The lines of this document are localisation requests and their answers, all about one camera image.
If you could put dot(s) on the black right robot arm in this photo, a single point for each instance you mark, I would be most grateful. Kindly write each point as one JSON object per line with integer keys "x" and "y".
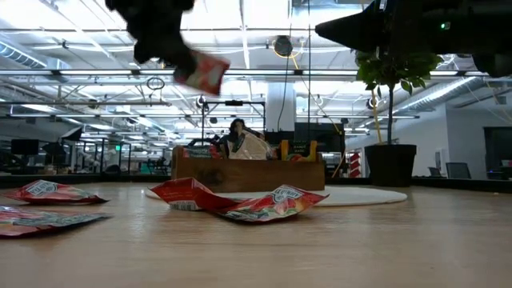
{"x": 472, "y": 28}

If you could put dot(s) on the yellow tea packet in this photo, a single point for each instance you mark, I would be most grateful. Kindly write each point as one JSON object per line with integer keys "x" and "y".
{"x": 298, "y": 151}

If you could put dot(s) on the green plant in black pot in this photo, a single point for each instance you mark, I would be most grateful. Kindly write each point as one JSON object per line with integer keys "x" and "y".
{"x": 390, "y": 164}

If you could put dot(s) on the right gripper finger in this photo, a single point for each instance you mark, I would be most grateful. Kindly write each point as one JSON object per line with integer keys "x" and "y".
{"x": 360, "y": 30}

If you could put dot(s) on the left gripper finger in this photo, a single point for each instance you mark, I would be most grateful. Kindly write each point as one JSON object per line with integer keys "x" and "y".
{"x": 143, "y": 52}
{"x": 178, "y": 58}

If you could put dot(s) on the grey office chair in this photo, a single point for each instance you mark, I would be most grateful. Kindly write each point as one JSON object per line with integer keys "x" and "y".
{"x": 458, "y": 170}

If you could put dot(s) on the black gantry frame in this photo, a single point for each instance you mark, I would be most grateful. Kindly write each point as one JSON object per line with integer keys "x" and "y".
{"x": 234, "y": 102}

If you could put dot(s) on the beige tea packet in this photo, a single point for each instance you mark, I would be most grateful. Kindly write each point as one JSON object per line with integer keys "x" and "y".
{"x": 250, "y": 148}

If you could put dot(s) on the brown wooden compartment tray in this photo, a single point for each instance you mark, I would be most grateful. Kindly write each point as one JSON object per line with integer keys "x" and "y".
{"x": 248, "y": 174}

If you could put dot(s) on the black computer monitor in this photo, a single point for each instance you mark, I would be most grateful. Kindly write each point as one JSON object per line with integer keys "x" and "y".
{"x": 25, "y": 146}

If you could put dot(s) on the person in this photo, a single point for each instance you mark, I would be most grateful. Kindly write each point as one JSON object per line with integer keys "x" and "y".
{"x": 237, "y": 126}

